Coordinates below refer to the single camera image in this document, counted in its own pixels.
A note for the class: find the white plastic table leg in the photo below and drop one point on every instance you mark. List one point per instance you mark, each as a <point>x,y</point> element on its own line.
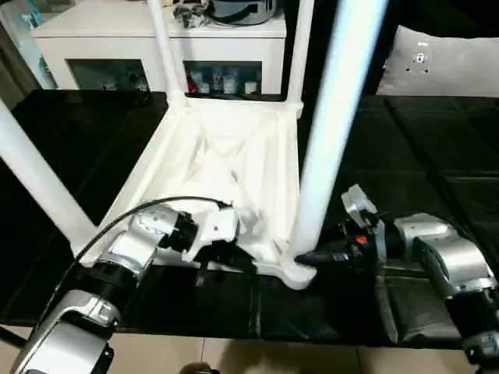
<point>39,171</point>
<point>298,58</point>
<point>335,117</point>
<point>165,50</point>

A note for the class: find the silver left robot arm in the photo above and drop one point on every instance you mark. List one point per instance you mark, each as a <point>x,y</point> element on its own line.
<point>132,245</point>

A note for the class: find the brown rounded robot part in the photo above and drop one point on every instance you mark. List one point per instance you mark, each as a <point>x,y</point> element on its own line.
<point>199,369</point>

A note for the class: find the red bottle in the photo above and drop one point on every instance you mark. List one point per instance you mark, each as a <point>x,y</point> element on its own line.
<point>193,83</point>

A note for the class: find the black cabinet gold label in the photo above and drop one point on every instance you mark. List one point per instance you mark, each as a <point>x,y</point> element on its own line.
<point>321,39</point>

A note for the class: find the white cabinet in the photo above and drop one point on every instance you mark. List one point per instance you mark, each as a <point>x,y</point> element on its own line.
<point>117,43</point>

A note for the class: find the black bundle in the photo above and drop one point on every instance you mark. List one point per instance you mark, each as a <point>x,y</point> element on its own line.
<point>191,15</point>

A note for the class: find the dark helmet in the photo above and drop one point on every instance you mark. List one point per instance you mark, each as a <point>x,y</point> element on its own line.
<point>241,11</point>

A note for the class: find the light blue hanging strip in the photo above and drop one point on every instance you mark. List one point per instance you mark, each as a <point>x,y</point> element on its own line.
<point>44,68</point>

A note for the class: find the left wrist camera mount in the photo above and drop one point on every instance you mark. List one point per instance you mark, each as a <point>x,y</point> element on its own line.
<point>218,226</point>

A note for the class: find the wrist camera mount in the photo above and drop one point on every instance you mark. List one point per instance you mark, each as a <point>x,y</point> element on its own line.
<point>356,202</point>
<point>218,226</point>

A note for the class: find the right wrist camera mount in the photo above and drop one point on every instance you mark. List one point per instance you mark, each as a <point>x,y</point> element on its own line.
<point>356,202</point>

